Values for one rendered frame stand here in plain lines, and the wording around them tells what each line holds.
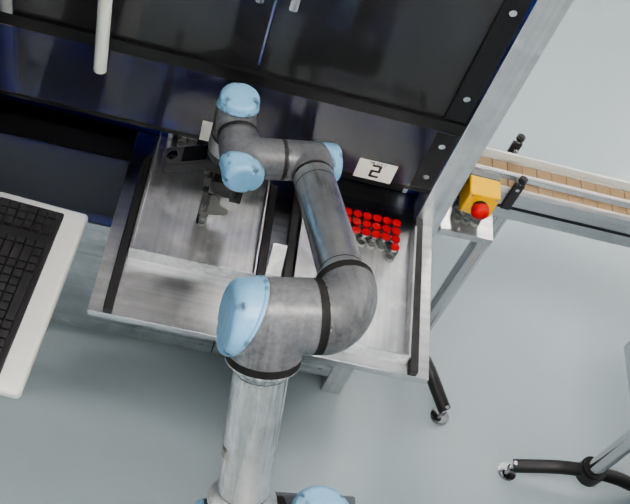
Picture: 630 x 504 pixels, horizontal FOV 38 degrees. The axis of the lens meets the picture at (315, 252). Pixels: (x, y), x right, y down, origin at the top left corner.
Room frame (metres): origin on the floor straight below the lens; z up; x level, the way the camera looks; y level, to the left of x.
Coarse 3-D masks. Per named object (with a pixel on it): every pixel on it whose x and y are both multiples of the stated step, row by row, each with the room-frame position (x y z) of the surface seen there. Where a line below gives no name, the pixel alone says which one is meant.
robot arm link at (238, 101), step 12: (228, 84) 1.18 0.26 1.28; (240, 84) 1.19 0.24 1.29; (228, 96) 1.15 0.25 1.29; (240, 96) 1.16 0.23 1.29; (252, 96) 1.18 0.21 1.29; (216, 108) 1.16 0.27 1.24; (228, 108) 1.13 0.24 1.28; (240, 108) 1.14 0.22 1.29; (252, 108) 1.15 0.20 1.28; (216, 120) 1.14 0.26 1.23; (228, 120) 1.12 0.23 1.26; (240, 120) 1.21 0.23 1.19; (252, 120) 1.15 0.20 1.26; (216, 132) 1.14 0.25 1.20
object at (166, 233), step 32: (160, 160) 1.28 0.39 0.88; (160, 192) 1.20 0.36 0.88; (192, 192) 1.24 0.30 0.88; (256, 192) 1.31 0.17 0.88; (160, 224) 1.12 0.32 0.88; (192, 224) 1.16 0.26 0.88; (224, 224) 1.19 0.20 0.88; (256, 224) 1.22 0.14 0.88; (128, 256) 1.02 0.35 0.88; (160, 256) 1.03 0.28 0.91; (192, 256) 1.08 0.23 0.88; (224, 256) 1.11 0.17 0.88; (256, 256) 1.12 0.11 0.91
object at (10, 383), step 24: (0, 192) 1.09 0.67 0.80; (72, 216) 1.11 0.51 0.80; (72, 240) 1.05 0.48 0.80; (48, 264) 0.97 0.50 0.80; (48, 288) 0.92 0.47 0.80; (48, 312) 0.87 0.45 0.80; (24, 336) 0.80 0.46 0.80; (24, 360) 0.76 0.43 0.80; (0, 384) 0.69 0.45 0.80; (24, 384) 0.72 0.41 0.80
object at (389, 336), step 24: (408, 240) 1.35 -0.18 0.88; (312, 264) 1.18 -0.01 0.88; (384, 264) 1.26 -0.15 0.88; (408, 264) 1.29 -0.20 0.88; (384, 288) 1.20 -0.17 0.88; (408, 288) 1.22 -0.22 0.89; (384, 312) 1.14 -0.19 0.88; (408, 312) 1.16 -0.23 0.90; (384, 336) 1.09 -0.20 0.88; (408, 336) 1.09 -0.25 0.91; (384, 360) 1.03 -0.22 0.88
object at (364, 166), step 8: (360, 160) 1.37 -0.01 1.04; (368, 160) 1.37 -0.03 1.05; (360, 168) 1.37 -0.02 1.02; (368, 168) 1.37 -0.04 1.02; (376, 168) 1.38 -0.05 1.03; (384, 168) 1.38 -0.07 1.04; (392, 168) 1.39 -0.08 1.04; (360, 176) 1.37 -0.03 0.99; (368, 176) 1.38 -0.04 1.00; (384, 176) 1.38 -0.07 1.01; (392, 176) 1.39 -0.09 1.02
